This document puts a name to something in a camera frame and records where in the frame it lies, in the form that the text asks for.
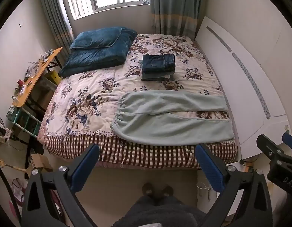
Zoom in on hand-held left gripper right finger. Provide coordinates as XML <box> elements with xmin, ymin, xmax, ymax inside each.
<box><xmin>195</xmin><ymin>143</ymin><xmax>273</xmax><ymax>227</ymax></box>

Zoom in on folded dark blue jeans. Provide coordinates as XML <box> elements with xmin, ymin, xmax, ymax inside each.
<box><xmin>142</xmin><ymin>54</ymin><xmax>176</xmax><ymax>74</ymax></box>

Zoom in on white bedside cabinet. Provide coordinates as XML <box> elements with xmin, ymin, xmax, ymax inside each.
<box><xmin>197</xmin><ymin>155</ymin><xmax>274</xmax><ymax>218</ymax></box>

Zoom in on folded teal velvet duvet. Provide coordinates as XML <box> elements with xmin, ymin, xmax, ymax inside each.
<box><xmin>59</xmin><ymin>28</ymin><xmax>137</xmax><ymax>77</ymax></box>

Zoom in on clear plastic storage box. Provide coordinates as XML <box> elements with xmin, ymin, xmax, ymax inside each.
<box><xmin>36</xmin><ymin>76</ymin><xmax>58</xmax><ymax>96</ymax></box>

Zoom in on light green fleece pants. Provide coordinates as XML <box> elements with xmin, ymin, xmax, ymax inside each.
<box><xmin>110</xmin><ymin>90</ymin><xmax>235</xmax><ymax>146</ymax></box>

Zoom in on floral bed blanket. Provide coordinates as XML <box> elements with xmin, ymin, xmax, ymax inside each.
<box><xmin>41</xmin><ymin>34</ymin><xmax>234</xmax><ymax>145</ymax></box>

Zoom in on small open cardboard box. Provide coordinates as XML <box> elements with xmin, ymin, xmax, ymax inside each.
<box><xmin>30</xmin><ymin>154</ymin><xmax>53</xmax><ymax>173</ymax></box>

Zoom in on brown checked bed sheet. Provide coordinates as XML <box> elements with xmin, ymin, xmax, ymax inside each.
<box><xmin>43</xmin><ymin>134</ymin><xmax>238</xmax><ymax>169</ymax></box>

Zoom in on white bed headboard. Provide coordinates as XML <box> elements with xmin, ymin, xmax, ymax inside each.
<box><xmin>195</xmin><ymin>16</ymin><xmax>291</xmax><ymax>159</ymax></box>

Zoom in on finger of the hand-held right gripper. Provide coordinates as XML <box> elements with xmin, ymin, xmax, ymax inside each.
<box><xmin>282</xmin><ymin>132</ymin><xmax>292</xmax><ymax>152</ymax></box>
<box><xmin>256</xmin><ymin>134</ymin><xmax>286</xmax><ymax>168</ymax></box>

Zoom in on white looped cable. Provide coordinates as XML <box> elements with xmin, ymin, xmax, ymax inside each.
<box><xmin>197</xmin><ymin>182</ymin><xmax>212</xmax><ymax>200</ymax></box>

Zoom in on teal storage rack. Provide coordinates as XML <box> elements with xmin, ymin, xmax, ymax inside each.
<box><xmin>7</xmin><ymin>106</ymin><xmax>42</xmax><ymax>138</ymax></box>

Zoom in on wooden stick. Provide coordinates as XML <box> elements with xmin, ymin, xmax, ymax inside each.
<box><xmin>0</xmin><ymin>158</ymin><xmax>31</xmax><ymax>173</ymax></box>

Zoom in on person's dark grey trousers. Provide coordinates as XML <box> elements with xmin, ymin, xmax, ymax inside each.
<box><xmin>113</xmin><ymin>195</ymin><xmax>206</xmax><ymax>227</ymax></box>

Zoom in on brown slipper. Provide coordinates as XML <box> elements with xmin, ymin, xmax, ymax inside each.
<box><xmin>160</xmin><ymin>186</ymin><xmax>174</xmax><ymax>202</ymax></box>
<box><xmin>142</xmin><ymin>183</ymin><xmax>159</xmax><ymax>202</ymax></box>

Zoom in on grey-green striped curtain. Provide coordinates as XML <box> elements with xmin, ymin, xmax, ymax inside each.
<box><xmin>37</xmin><ymin>0</ymin><xmax>74</xmax><ymax>50</ymax></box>
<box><xmin>149</xmin><ymin>0</ymin><xmax>210</xmax><ymax>40</ymax></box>

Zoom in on white floor fan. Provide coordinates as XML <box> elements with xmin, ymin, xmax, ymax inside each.
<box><xmin>0</xmin><ymin>113</ymin><xmax>12</xmax><ymax>147</ymax></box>

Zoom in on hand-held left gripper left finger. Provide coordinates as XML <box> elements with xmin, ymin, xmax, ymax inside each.
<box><xmin>21</xmin><ymin>143</ymin><xmax>100</xmax><ymax>227</ymax></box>

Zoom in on yellow box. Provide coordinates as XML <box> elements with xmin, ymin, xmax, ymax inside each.
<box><xmin>44</xmin><ymin>72</ymin><xmax>61</xmax><ymax>86</ymax></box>

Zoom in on teal velvet pillow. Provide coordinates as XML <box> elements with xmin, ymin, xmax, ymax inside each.
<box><xmin>70</xmin><ymin>27</ymin><xmax>123</xmax><ymax>50</ymax></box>

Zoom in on clear plastic bag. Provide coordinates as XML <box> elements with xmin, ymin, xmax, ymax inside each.
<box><xmin>11</xmin><ymin>178</ymin><xmax>29</xmax><ymax>204</ymax></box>

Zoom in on wooden folding desk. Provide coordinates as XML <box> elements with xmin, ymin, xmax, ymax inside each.
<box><xmin>12</xmin><ymin>47</ymin><xmax>64</xmax><ymax>114</ymax></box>

